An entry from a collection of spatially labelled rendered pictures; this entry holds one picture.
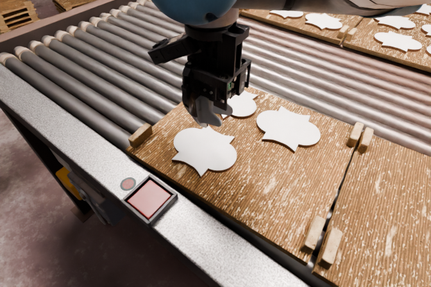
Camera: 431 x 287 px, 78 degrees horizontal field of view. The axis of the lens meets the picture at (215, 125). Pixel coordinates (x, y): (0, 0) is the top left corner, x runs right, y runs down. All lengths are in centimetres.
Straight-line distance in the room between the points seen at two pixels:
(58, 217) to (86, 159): 112
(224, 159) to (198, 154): 6
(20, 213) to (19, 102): 107
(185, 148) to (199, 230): 17
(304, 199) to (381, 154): 22
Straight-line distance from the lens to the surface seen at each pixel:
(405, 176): 65
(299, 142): 60
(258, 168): 55
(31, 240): 176
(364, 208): 57
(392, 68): 101
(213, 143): 58
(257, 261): 49
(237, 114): 64
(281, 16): 115
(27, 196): 192
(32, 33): 119
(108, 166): 62
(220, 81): 37
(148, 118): 70
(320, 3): 24
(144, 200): 53
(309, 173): 57
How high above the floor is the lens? 138
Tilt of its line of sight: 45 degrees down
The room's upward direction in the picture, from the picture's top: straight up
